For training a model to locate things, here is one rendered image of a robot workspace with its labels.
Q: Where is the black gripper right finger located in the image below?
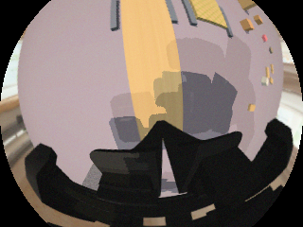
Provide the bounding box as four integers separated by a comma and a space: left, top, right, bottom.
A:
160, 120, 242, 193

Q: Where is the small orange block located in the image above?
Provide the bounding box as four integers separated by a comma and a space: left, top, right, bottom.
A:
240, 19, 255, 31
254, 15, 262, 25

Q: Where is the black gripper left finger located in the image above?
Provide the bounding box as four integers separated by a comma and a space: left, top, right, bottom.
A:
90, 121, 163, 197

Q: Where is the yellow flat strip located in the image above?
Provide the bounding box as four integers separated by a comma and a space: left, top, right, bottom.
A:
189, 0, 227, 29

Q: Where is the orange strip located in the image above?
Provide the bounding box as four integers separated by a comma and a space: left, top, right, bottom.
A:
120, 0, 183, 141

